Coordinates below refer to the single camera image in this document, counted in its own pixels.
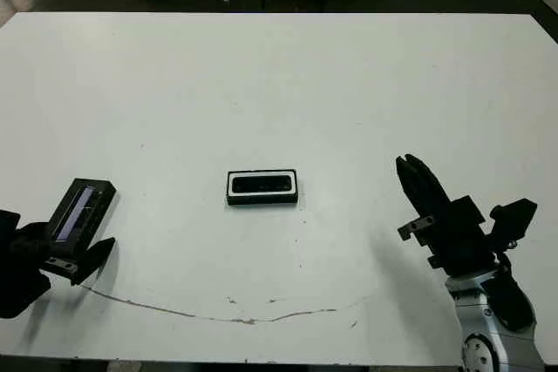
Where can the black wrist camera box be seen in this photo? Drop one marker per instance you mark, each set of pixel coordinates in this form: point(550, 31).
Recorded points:
point(516, 219)
point(8, 221)

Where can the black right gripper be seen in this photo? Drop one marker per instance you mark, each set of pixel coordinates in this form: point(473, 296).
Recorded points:
point(462, 241)

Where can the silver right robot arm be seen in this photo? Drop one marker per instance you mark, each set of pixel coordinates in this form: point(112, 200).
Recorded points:
point(479, 324)

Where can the black printed box lid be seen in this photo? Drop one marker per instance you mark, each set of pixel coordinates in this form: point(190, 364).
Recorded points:
point(83, 211)

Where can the black box base white insert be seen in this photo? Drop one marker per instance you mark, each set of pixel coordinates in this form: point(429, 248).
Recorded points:
point(261, 200)

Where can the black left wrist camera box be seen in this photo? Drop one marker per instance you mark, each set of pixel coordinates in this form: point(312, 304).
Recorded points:
point(8, 221)

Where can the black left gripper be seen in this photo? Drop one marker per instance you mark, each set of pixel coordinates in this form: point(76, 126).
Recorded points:
point(17, 276)

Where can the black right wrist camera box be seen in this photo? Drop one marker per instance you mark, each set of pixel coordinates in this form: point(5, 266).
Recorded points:
point(516, 219)

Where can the slim black camera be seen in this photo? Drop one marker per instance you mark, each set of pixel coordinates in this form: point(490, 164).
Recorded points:
point(261, 184)

